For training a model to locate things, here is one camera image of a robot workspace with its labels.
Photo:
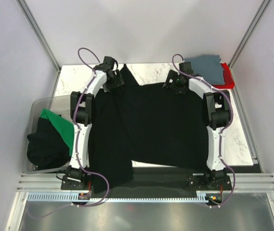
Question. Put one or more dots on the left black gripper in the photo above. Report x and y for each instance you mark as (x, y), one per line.
(118, 82)

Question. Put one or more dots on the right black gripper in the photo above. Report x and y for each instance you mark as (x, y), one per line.
(172, 75)

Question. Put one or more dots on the black t shirt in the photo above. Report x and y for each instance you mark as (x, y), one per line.
(144, 123)
(46, 148)

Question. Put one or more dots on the green t shirt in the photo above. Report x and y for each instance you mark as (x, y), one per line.
(63, 127)

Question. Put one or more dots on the clear plastic bin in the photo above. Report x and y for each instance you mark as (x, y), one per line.
(59, 105)

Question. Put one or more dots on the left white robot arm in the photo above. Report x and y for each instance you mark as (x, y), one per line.
(104, 76)

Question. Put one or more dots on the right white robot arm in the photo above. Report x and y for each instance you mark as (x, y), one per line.
(216, 115)

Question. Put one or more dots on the folded grey-blue t shirt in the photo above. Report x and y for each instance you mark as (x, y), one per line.
(209, 67)

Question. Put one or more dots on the folded red t shirt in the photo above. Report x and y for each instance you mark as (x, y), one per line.
(228, 79)

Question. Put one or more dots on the black t shirt in bin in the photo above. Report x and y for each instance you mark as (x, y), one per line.
(46, 148)

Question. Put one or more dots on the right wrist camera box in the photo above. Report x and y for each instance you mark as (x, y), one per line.
(186, 68)

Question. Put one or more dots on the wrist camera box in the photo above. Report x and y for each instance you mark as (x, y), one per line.
(186, 68)
(110, 63)

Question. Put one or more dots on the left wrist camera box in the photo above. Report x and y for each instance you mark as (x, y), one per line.
(110, 63)

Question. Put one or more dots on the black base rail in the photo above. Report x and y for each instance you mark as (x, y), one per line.
(151, 185)

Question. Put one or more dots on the right aluminium frame post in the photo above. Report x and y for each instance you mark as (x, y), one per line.
(250, 30)

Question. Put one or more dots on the aluminium frame post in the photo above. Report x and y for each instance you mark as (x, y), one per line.
(250, 30)
(39, 34)

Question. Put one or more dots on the left aluminium frame post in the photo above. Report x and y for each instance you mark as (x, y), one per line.
(39, 34)

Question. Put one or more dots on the aluminium extrusion rail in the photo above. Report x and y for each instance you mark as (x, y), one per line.
(245, 183)

